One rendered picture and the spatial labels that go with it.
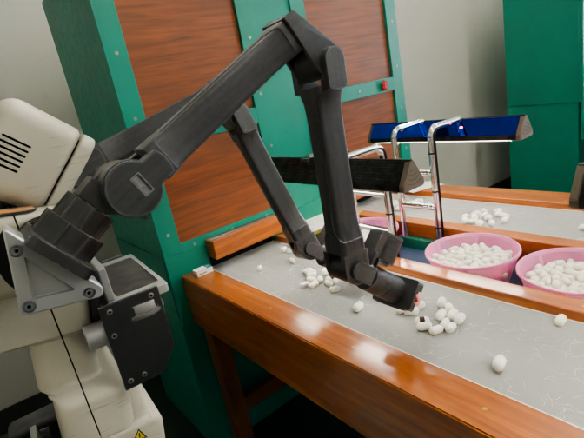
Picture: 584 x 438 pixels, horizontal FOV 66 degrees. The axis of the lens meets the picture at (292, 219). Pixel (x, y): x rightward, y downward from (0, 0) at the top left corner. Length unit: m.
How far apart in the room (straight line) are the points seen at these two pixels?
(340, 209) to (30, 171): 0.50
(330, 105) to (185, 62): 0.90
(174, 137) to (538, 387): 0.75
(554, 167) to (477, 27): 1.29
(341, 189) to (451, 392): 0.41
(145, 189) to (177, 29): 1.06
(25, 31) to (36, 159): 1.69
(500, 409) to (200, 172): 1.18
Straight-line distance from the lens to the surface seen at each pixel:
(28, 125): 0.78
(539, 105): 3.90
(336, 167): 0.81
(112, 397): 0.90
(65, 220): 0.65
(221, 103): 0.70
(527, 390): 0.95
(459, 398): 0.89
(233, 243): 1.64
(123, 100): 1.52
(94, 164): 1.05
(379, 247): 0.91
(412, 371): 0.94
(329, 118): 0.80
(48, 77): 2.42
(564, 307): 1.16
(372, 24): 2.23
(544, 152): 3.95
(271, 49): 0.76
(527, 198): 1.89
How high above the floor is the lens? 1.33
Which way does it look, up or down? 17 degrees down
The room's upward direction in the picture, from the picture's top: 11 degrees counter-clockwise
